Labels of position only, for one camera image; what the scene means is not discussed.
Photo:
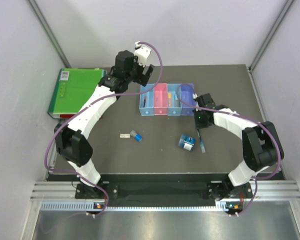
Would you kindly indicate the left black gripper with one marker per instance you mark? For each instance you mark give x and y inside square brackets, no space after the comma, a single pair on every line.
[142,79]

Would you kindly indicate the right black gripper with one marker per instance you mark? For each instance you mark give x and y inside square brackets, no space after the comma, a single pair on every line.
[199,125]

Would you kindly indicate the pink drawer bin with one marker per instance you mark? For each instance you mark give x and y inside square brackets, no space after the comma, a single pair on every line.
[161,99]

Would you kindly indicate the blue pen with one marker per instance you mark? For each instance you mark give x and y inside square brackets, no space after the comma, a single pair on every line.
[202,147]

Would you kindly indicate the red pen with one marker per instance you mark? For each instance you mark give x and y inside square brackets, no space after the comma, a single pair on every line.
[144,101]

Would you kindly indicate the medium blue drawer bin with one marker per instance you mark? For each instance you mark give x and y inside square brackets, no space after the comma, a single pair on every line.
[174,88]

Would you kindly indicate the light blue clear highlighter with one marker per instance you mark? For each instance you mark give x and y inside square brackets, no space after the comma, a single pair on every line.
[176,101]

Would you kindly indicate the orange highlighter marker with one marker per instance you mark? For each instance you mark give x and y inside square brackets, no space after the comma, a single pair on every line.
[169,99]

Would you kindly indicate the light blue drawer bin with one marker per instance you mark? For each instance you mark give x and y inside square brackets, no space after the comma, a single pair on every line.
[148,110]

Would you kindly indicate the green plastic folder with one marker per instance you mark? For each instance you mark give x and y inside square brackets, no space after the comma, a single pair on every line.
[73,88]

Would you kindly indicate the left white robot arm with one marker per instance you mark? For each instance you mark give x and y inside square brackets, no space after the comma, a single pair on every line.
[72,140]

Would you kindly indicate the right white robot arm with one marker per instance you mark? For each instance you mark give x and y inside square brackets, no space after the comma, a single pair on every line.
[260,142]

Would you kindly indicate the blue ink bottle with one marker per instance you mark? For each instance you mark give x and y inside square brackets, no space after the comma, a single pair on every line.
[186,142]

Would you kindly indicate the small staples box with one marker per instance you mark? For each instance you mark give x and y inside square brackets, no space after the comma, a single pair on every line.
[124,135]

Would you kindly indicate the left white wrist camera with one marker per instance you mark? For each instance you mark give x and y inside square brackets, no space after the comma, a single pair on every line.
[142,52]

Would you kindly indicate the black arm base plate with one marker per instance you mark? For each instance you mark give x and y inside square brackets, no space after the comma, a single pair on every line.
[203,190]

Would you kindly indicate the aluminium front rail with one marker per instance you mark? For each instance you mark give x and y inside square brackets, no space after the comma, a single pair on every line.
[267,190]

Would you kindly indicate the left aluminium frame post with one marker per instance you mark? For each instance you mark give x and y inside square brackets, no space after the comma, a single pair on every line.
[49,32]

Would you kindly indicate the aluminium frame post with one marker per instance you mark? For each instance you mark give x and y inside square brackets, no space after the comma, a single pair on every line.
[49,32]
[288,4]

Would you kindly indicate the right aluminium frame post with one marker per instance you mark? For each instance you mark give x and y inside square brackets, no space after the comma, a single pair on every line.
[288,4]

